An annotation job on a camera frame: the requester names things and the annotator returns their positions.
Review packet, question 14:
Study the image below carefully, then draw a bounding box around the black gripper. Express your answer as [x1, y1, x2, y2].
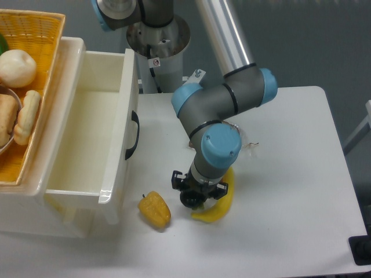
[172, 166, 228, 200]

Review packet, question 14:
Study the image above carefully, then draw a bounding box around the dark purple mangosteen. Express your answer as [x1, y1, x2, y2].
[180, 191, 207, 210]

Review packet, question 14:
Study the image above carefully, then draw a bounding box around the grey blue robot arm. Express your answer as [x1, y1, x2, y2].
[92, 1, 278, 209]

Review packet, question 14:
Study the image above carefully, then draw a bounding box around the yellow banana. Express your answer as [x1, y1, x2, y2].
[191, 167, 235, 223]

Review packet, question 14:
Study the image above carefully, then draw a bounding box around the bread slice in plastic bag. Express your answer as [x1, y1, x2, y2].
[187, 121, 259, 163]

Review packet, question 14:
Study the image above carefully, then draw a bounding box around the yellow bell pepper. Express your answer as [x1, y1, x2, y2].
[137, 191, 172, 229]

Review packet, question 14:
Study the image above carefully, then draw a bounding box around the white plastic drawer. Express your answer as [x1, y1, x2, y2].
[46, 49, 139, 224]

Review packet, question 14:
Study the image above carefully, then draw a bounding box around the black device at table edge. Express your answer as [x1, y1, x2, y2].
[348, 235, 370, 266]

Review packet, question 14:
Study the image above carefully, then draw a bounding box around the white drawer cabinet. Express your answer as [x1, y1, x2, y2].
[1, 37, 106, 237]

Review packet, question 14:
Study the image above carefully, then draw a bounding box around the white furniture leg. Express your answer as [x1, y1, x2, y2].
[343, 100, 370, 156]

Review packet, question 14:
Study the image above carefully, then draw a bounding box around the long beige bread roll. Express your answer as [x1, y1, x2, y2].
[14, 90, 41, 145]

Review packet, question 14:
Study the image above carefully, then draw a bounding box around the metal bowl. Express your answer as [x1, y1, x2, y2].
[1, 85, 22, 154]

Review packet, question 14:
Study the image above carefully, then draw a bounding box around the beige bread in bowl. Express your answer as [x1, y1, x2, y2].
[0, 94, 19, 147]

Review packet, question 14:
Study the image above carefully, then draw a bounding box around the white round bun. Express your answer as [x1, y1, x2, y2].
[1, 49, 37, 88]

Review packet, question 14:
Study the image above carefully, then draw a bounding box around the yellow woven basket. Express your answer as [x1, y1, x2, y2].
[1, 9, 66, 187]

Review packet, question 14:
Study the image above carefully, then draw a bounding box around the green vegetable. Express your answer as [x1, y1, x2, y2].
[0, 34, 9, 55]

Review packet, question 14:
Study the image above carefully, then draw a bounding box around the black drawer handle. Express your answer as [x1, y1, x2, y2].
[125, 110, 140, 160]

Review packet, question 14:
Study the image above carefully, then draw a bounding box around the metal mounting bracket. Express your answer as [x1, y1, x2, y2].
[182, 68, 206, 86]

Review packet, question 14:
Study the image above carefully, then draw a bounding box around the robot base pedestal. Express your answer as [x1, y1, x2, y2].
[126, 15, 191, 94]

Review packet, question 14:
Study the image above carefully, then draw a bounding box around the black cable on pedestal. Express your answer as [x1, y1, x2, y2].
[146, 43, 163, 94]

